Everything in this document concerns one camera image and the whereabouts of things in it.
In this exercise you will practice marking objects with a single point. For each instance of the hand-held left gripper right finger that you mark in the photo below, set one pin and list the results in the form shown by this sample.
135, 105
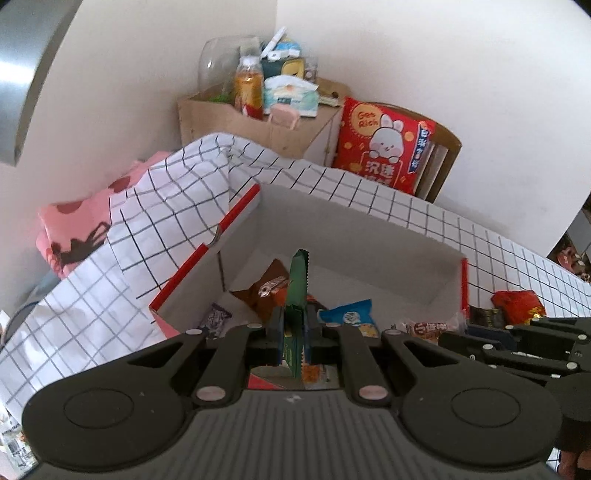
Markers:
311, 337

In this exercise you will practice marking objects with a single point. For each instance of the brown cookie packet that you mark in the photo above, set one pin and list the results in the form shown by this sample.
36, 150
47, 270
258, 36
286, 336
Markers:
261, 288

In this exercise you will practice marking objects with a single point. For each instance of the dark green snack packet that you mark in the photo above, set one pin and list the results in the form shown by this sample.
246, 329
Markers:
298, 286

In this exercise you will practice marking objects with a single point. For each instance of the white tube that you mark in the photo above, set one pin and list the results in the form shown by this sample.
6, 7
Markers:
273, 42

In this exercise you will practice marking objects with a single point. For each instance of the red cardboard box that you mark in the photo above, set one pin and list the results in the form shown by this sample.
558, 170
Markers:
351, 240

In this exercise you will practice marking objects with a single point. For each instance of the tissue pack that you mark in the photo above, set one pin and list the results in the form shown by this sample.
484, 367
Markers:
291, 94

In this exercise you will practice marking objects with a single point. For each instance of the wooden side cabinet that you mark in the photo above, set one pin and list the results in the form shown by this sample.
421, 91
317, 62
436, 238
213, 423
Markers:
231, 124

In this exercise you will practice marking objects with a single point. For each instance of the row of shoes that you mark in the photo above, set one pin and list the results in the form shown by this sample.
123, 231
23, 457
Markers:
575, 263

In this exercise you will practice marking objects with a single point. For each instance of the clear glass cup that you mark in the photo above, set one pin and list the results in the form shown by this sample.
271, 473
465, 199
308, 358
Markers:
311, 68

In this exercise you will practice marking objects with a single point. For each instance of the red rabbit cushion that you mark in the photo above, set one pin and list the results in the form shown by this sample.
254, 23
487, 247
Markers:
378, 143

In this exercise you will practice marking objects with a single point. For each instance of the red snack packet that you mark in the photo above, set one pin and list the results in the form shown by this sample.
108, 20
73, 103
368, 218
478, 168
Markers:
519, 304

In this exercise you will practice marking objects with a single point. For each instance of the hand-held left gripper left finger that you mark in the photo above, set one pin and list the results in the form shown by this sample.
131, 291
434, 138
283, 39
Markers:
278, 337

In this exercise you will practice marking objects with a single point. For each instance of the grey metal panel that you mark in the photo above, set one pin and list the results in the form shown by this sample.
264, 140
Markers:
23, 74

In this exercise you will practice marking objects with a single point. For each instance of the teal storage bag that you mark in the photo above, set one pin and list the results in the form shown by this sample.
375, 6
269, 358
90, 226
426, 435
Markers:
288, 62

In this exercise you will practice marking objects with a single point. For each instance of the person's right forearm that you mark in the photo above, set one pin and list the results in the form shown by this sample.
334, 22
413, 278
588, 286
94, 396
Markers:
576, 452

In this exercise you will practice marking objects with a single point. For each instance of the blue snack packet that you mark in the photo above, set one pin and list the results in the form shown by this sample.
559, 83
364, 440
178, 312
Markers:
348, 316

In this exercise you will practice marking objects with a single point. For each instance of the white chequered tablecloth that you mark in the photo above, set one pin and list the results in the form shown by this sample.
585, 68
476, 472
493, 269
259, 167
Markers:
175, 217

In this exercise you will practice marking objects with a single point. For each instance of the small clear-wrapped candy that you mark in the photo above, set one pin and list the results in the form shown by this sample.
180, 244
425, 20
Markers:
431, 330

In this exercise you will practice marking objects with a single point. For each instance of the pink small container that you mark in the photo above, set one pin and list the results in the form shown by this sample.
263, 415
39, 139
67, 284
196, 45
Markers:
282, 115

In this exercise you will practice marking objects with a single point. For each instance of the purple candy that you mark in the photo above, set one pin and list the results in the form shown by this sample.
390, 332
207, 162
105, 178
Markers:
216, 318

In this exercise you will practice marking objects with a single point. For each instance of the pink printed cloth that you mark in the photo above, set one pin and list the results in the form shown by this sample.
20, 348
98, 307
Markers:
74, 230

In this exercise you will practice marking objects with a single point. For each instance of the orange drink bottle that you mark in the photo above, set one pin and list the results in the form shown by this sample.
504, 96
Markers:
248, 90

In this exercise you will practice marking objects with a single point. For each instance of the white labelled bottle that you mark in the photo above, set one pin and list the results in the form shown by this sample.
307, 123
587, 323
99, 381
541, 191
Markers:
14, 443

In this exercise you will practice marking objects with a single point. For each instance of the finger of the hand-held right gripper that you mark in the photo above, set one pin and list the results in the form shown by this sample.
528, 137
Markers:
554, 328
508, 355

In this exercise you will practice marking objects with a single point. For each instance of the clear glass jar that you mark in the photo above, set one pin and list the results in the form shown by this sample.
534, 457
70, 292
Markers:
217, 67

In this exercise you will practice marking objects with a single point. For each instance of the dark brown snack packet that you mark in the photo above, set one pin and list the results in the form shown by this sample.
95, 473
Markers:
485, 316

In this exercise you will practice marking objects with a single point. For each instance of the wooden chair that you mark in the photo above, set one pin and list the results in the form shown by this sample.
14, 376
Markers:
445, 157

